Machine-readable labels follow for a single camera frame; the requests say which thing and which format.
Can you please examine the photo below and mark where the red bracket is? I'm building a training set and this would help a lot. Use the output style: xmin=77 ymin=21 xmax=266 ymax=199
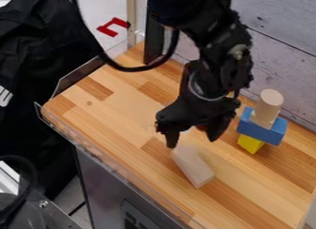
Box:
xmin=96 ymin=17 xmax=131 ymax=38

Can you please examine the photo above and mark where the yellow block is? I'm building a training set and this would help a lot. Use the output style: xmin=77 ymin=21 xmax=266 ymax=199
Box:
xmin=236 ymin=133 xmax=267 ymax=155

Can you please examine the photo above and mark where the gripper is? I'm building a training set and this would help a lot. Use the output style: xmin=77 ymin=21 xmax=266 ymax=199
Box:
xmin=153 ymin=60 xmax=242 ymax=150

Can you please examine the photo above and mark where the wooden block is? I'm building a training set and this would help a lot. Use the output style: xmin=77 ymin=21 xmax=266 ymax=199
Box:
xmin=169 ymin=139 xmax=216 ymax=189

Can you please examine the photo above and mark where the wooden cylinder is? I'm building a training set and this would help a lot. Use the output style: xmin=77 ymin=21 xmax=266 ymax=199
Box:
xmin=249 ymin=88 xmax=286 ymax=130

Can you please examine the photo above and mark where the blue block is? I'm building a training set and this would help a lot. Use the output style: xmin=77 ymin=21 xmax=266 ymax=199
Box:
xmin=236 ymin=106 xmax=289 ymax=147

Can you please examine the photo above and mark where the black bag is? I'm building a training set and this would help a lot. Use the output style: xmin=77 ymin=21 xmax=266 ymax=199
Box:
xmin=0 ymin=0 xmax=105 ymax=200

